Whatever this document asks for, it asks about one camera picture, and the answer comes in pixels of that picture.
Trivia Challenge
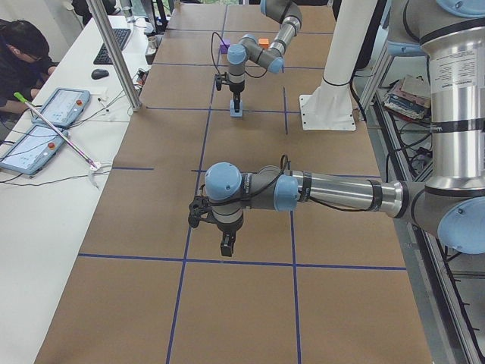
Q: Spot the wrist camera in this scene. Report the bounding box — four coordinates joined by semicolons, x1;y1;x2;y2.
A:
188;196;215;228
214;73;229;91

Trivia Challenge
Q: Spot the metal cup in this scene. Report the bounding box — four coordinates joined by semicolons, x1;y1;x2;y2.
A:
147;36;158;49

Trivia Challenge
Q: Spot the orange foam block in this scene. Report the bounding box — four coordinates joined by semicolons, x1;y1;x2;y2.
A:
258;38;270;49

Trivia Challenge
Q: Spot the teach pendant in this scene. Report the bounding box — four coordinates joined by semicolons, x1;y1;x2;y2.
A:
39;88;91;129
1;124;65;177

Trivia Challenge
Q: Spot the person in black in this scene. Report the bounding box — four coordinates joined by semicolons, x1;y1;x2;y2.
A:
1;20;57;121

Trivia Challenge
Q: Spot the metal rod green tip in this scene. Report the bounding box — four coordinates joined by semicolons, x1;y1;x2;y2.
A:
14;92;102;171

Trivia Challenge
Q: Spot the stack of books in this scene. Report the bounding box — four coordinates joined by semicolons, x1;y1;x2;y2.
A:
383;75;431;120

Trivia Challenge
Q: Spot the purple foam block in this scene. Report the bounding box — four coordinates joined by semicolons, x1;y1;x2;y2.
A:
220;38;231;54

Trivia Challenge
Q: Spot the lower teach pendant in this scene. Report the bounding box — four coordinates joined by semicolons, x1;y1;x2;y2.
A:
1;124;65;177

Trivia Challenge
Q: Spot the light blue foam block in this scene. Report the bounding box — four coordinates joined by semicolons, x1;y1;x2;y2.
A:
230;99;243;118

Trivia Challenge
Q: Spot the black computer mouse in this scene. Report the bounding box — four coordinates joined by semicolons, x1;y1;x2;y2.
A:
91;68;109;80

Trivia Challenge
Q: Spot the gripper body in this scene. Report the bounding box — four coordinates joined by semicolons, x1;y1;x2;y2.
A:
216;215;243;235
228;80;246;93

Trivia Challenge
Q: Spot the aluminium frame post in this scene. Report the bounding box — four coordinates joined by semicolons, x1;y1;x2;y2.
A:
86;0;142;111

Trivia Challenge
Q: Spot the black keyboard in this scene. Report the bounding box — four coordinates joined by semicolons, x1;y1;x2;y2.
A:
92;28;133;65

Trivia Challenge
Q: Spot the upper teach pendant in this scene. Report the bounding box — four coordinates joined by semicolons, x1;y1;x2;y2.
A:
39;88;91;129

